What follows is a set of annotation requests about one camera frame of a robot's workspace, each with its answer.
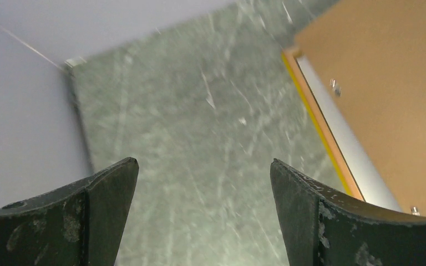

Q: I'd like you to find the yellow wooden picture frame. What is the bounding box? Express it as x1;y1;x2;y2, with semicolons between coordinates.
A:
281;47;364;201

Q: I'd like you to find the brown cardboard backing board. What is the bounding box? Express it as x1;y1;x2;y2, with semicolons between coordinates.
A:
295;1;426;216

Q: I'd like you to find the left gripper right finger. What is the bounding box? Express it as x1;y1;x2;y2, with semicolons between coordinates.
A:
270;159;426;265

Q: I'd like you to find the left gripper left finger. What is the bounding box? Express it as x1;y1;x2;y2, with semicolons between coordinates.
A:
0;157;139;265

